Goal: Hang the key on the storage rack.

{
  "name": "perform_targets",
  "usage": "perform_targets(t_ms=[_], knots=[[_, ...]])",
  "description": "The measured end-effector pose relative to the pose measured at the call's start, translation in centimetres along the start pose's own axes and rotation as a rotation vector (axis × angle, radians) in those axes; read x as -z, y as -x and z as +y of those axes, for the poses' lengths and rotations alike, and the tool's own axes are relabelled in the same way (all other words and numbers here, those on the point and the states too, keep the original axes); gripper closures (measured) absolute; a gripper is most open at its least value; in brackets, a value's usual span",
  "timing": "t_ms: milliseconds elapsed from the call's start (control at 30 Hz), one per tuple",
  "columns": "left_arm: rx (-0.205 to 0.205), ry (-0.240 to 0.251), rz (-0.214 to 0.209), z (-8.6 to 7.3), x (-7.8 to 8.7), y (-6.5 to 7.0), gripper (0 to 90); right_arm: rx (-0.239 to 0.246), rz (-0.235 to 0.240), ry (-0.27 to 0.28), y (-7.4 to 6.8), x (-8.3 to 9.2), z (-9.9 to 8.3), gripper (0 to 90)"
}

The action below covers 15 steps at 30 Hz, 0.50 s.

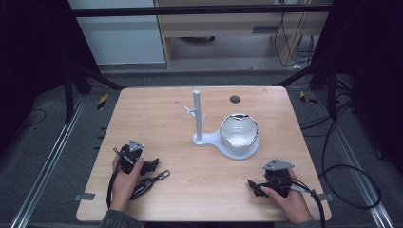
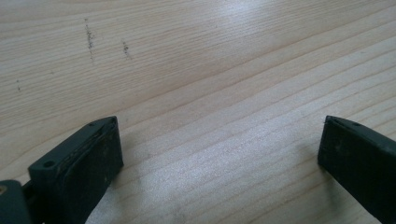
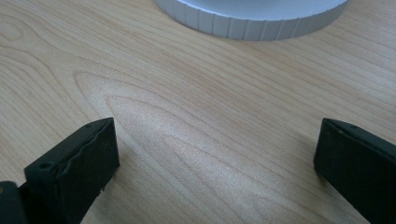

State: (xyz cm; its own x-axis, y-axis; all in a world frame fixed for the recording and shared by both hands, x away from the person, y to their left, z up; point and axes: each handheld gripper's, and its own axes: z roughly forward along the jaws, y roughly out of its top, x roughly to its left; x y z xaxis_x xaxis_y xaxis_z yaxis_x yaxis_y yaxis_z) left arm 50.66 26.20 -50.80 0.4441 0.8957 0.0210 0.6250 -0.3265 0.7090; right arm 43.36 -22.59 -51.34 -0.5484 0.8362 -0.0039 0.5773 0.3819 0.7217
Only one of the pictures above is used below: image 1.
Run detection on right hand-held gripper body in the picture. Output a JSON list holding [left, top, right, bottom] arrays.
[[262, 158, 296, 199]]

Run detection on white ceramic bowl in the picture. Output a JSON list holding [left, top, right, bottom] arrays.
[[220, 112, 259, 149]]

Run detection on hanging black cables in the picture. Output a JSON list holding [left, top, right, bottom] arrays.
[[273, 3, 316, 68]]

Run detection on black metal frame stand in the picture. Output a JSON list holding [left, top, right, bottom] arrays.
[[274, 58, 355, 120], [62, 60, 125, 125]]

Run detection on black floor cable loop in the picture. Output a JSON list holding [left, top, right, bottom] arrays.
[[317, 120, 382, 211]]

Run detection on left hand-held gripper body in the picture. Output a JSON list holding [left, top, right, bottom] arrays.
[[114, 139, 145, 175]]

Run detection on thin black floor cable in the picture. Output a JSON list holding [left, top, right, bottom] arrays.
[[18, 108, 48, 129]]

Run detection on person's right hand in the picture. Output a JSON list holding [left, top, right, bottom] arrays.
[[259, 168, 315, 226]]

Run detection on aluminium floor rail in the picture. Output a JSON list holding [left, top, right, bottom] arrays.
[[9, 94, 87, 228], [317, 91, 395, 228]]

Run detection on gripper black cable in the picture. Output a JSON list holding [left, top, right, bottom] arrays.
[[275, 177, 327, 228], [106, 147, 125, 210]]

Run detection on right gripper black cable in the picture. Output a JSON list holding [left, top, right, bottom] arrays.
[[275, 177, 327, 228]]

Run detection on person's left hand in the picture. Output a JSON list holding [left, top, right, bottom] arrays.
[[108, 154, 145, 213]]

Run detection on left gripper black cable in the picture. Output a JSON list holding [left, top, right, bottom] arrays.
[[106, 147, 125, 210]]

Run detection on yellow black striped tape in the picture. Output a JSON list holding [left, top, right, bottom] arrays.
[[298, 90, 318, 105], [96, 93, 109, 111]]

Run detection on light wooden desk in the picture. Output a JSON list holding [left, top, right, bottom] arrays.
[[153, 0, 334, 69]]

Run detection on black metal crossbar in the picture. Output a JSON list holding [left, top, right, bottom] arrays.
[[70, 3, 334, 18]]

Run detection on white stand with branched post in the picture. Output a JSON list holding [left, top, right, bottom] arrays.
[[183, 89, 260, 162]]

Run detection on black car key with clip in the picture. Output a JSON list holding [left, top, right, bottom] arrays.
[[129, 169, 171, 200]]

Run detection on white cabinet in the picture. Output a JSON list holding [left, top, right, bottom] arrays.
[[67, 0, 167, 66]]

